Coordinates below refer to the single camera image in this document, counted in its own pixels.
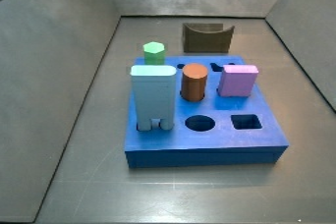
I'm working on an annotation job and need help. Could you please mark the light blue tall block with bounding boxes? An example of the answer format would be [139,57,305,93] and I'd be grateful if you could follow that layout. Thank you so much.
[129,65,177,131]

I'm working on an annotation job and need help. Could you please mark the orange cylinder peg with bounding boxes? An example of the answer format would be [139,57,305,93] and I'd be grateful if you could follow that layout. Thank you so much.
[180,63,208,102]

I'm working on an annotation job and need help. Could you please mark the green hexagonal peg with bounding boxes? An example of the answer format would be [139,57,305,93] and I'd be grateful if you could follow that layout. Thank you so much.
[143,41,165,65]

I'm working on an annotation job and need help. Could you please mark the pink rectangular block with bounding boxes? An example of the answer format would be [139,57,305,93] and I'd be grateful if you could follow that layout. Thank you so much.
[217,65,259,97]

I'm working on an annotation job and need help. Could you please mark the dark curved holder stand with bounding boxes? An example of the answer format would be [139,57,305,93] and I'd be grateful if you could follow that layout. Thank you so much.
[183,23,235,53]

